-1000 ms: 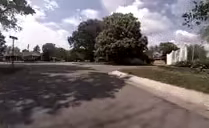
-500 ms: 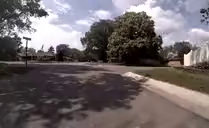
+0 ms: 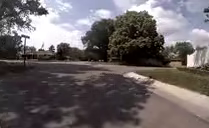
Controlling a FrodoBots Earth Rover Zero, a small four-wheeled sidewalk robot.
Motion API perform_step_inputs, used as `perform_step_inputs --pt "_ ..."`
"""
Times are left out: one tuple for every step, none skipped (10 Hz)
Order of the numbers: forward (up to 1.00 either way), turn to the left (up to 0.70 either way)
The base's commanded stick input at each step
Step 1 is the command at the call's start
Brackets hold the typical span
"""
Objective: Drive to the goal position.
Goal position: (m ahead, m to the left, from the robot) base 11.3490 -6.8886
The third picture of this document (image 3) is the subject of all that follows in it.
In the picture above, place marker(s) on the pale concrete kerb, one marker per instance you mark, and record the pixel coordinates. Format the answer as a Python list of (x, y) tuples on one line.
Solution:
[(178, 93)]

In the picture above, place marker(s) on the grey asphalt road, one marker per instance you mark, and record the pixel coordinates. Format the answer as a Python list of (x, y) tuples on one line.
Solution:
[(102, 100)]

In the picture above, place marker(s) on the low house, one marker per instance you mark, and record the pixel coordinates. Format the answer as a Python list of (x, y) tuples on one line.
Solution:
[(38, 55)]

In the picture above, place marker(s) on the street sign pole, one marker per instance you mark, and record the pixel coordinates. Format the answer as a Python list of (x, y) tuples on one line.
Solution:
[(24, 48)]

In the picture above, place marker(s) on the grass lawn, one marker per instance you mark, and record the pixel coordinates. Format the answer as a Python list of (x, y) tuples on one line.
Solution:
[(188, 80)]

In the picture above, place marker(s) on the small distant tree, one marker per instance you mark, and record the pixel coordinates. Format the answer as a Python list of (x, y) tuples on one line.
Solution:
[(183, 49)]

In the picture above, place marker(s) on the dark tree behind sign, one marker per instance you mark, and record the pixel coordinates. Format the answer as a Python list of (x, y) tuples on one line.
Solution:
[(7, 46)]

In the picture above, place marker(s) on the grass verge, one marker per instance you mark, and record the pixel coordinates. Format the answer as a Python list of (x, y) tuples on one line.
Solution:
[(5, 67)]

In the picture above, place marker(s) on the overhanging tree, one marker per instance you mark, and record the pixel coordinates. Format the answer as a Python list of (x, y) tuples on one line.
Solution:
[(10, 13)]

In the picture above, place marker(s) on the dark green tree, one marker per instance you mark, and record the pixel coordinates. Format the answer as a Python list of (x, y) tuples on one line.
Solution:
[(97, 38)]

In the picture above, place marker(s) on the large green tree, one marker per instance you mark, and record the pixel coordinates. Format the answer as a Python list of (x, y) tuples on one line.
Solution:
[(136, 38)]

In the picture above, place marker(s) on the distant round tree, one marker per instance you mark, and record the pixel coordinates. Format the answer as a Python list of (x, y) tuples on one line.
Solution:
[(63, 50)]

